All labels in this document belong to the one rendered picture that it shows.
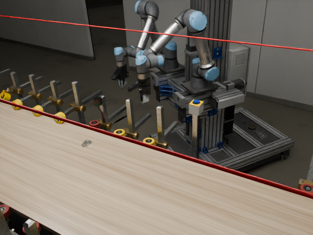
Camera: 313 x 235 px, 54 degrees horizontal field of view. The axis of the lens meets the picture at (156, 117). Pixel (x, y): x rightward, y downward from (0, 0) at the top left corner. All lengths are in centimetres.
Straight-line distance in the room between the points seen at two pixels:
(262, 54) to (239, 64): 165
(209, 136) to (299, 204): 150
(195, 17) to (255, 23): 234
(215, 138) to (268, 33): 180
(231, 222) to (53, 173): 106
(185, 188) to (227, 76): 140
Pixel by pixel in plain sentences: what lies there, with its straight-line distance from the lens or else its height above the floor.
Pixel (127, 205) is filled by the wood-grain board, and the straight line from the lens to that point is 167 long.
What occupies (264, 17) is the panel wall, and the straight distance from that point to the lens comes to 435.
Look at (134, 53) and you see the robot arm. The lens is 258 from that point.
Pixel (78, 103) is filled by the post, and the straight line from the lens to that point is 250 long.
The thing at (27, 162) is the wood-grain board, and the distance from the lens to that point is 214.
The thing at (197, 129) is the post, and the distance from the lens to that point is 196.
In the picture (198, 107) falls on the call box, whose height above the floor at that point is 121.
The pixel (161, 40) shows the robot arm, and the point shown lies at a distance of 222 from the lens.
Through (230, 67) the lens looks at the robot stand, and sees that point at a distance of 280.
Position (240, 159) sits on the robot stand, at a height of 22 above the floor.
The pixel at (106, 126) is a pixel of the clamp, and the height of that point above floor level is 86.
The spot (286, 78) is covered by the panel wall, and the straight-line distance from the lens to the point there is 449.
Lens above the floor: 210
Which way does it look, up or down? 30 degrees down
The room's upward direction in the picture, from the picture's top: 3 degrees counter-clockwise
